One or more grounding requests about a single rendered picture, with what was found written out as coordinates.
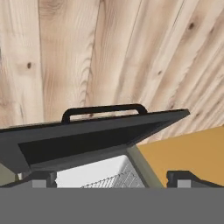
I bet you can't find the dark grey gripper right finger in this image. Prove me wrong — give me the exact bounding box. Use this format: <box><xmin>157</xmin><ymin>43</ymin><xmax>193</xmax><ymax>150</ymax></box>
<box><xmin>166</xmin><ymin>170</ymin><xmax>224</xmax><ymax>189</ymax></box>

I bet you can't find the yellow cupboard front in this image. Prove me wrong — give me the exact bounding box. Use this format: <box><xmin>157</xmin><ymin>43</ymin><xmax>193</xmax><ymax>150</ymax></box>
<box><xmin>136</xmin><ymin>125</ymin><xmax>224</xmax><ymax>188</ymax></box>

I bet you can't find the wire oven rack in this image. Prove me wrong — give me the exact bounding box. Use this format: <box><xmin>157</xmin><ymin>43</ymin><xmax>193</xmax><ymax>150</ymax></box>
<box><xmin>80</xmin><ymin>163</ymin><xmax>146</xmax><ymax>189</ymax></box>

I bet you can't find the black oven door handle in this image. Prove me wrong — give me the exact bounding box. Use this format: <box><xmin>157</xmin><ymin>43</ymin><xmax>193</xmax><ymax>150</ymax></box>
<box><xmin>60</xmin><ymin>103</ymin><xmax>149</xmax><ymax>124</ymax></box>

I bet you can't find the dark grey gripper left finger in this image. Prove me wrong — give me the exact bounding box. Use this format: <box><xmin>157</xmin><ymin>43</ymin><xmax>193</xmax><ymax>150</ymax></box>
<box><xmin>2</xmin><ymin>171</ymin><xmax>58</xmax><ymax>189</ymax></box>

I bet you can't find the dark grey oven door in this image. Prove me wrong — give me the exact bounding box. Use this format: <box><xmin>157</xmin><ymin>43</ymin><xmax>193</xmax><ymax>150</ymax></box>
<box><xmin>0</xmin><ymin>108</ymin><xmax>191</xmax><ymax>175</ymax></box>

